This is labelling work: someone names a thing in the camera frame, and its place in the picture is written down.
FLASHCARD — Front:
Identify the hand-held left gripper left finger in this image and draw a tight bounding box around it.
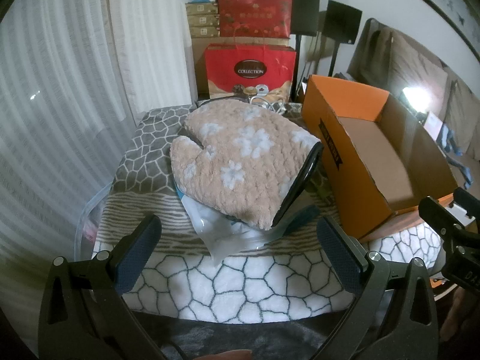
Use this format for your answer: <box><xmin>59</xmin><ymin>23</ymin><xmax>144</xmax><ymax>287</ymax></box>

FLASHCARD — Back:
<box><xmin>37</xmin><ymin>214</ymin><xmax>177</xmax><ymax>360</ymax></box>

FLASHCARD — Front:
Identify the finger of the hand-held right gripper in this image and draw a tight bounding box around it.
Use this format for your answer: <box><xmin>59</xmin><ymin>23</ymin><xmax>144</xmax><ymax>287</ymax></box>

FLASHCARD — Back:
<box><xmin>418</xmin><ymin>195</ymin><xmax>469</xmax><ymax>248</ymax></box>
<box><xmin>452</xmin><ymin>187</ymin><xmax>480</xmax><ymax>227</ymax></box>

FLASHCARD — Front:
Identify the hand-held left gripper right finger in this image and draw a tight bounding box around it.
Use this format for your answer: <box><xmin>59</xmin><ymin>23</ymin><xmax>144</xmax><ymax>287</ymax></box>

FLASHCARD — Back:
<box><xmin>316</xmin><ymin>215</ymin><xmax>440</xmax><ymax>360</ymax></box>

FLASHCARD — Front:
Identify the orange cardboard box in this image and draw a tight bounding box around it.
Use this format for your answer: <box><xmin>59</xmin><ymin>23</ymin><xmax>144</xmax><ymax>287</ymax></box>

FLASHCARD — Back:
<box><xmin>301</xmin><ymin>75</ymin><xmax>469</xmax><ymax>241</ymax></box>

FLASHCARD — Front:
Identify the beige floral oven mitt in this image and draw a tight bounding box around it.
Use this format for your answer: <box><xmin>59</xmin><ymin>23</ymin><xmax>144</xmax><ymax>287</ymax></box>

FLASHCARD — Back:
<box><xmin>170</xmin><ymin>99</ymin><xmax>324</xmax><ymax>232</ymax></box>

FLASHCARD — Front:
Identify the white charging cable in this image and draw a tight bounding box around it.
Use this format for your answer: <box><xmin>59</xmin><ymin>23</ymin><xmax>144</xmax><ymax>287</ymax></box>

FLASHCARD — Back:
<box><xmin>245</xmin><ymin>95</ymin><xmax>290</xmax><ymax>116</ymax></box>

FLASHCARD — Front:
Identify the person's left hand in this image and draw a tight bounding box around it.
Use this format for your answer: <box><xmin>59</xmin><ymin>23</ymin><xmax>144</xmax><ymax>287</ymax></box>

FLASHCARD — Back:
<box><xmin>198</xmin><ymin>349</ymin><xmax>253</xmax><ymax>360</ymax></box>

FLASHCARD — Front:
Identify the clear plastic bin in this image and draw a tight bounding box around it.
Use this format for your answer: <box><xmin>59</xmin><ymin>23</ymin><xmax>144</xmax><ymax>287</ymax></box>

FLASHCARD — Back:
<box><xmin>76</xmin><ymin>187</ymin><xmax>114</xmax><ymax>257</ymax></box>

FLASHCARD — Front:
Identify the blue cloth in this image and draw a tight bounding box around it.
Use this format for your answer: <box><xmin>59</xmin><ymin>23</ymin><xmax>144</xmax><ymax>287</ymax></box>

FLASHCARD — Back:
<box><xmin>438</xmin><ymin>123</ymin><xmax>476</xmax><ymax>189</ymax></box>

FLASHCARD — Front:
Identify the clear plastic packet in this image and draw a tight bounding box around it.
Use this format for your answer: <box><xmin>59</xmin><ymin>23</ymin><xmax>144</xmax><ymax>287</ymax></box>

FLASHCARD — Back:
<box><xmin>175</xmin><ymin>184</ymin><xmax>323</xmax><ymax>268</ymax></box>

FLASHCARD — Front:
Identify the white paper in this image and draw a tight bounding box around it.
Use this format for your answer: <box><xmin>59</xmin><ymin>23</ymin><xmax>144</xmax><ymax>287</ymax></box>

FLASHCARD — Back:
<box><xmin>423</xmin><ymin>112</ymin><xmax>444</xmax><ymax>140</ymax></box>

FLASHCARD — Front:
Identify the brown covered sofa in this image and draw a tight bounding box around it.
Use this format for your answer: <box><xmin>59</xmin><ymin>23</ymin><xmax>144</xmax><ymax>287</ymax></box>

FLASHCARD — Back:
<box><xmin>347</xmin><ymin>18</ymin><xmax>480</xmax><ymax>196</ymax></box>

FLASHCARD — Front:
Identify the white sheer curtain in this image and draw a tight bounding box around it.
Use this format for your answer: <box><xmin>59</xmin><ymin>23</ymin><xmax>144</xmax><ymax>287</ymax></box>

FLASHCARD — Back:
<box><xmin>0</xmin><ymin>0</ymin><xmax>193</xmax><ymax>308</ymax></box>

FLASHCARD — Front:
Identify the brown cardboard carton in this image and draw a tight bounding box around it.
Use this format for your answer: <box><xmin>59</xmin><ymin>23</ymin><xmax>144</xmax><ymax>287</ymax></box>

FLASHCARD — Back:
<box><xmin>190</xmin><ymin>36</ymin><xmax>292</xmax><ymax>99</ymax></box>

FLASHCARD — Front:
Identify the red gift bag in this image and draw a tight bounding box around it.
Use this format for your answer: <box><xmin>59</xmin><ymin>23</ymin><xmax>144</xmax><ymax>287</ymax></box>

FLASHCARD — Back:
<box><xmin>204</xmin><ymin>43</ymin><xmax>297</xmax><ymax>104</ymax></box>

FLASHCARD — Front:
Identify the gold flat box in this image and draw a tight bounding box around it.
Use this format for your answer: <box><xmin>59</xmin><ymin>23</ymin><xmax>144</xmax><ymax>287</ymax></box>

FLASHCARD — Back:
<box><xmin>187</xmin><ymin>25</ymin><xmax>220</xmax><ymax>38</ymax></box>
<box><xmin>186</xmin><ymin>2</ymin><xmax>219</xmax><ymax>16</ymax></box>
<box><xmin>186</xmin><ymin>14</ymin><xmax>220</xmax><ymax>27</ymax></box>

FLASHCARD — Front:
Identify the red floral gift box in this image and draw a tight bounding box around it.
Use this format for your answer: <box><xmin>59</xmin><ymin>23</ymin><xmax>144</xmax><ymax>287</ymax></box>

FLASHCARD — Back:
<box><xmin>217</xmin><ymin>0</ymin><xmax>293</xmax><ymax>39</ymax></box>

